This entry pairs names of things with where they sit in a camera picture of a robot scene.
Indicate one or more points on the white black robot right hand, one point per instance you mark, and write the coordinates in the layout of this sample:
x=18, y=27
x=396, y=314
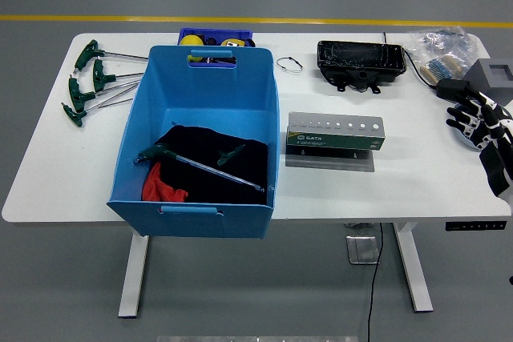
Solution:
x=495, y=158

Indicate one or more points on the green grey wrench stand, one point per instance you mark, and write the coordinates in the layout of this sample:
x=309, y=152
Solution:
x=332, y=142

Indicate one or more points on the grey box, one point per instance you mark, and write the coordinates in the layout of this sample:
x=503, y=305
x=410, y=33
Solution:
x=485, y=71

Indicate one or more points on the large light blue plastic box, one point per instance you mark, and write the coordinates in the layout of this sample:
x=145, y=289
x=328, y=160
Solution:
x=200, y=89

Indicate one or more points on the oval blue white device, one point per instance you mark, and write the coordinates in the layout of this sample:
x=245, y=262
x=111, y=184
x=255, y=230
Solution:
x=469, y=145

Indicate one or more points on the black table control panel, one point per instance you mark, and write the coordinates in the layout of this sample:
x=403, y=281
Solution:
x=475, y=226

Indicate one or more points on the black power adapter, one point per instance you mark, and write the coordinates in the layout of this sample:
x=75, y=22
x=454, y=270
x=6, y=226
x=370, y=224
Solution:
x=451, y=87

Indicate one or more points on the resistor tape bundle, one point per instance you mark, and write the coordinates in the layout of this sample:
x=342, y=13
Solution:
x=443, y=69

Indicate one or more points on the clear bag of blue parts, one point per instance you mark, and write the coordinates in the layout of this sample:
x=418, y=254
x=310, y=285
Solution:
x=445, y=41

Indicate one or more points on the white table leg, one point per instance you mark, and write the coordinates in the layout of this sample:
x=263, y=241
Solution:
x=134, y=274
x=413, y=270

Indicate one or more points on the metal floor plate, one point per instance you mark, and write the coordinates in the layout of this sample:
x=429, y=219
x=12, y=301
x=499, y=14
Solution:
x=362, y=250

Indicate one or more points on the black plastic housing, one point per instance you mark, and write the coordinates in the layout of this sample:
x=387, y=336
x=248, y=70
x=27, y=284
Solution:
x=348, y=55

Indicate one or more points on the yellow tape measure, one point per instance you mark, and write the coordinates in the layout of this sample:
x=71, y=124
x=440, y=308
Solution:
x=232, y=42

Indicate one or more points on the black cloth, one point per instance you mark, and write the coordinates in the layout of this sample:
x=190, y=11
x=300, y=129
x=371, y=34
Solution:
x=200, y=146

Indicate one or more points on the small dark blue bin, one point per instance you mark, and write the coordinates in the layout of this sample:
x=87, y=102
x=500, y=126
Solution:
x=216, y=32

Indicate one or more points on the black part in bin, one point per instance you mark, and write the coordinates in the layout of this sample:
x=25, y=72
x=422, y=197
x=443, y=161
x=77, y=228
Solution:
x=211, y=41

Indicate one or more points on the yellow ball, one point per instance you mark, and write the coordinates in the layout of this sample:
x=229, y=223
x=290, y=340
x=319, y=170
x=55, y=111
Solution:
x=191, y=40

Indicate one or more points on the red cloth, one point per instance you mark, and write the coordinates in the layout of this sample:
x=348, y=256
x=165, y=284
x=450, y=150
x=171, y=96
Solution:
x=156, y=190

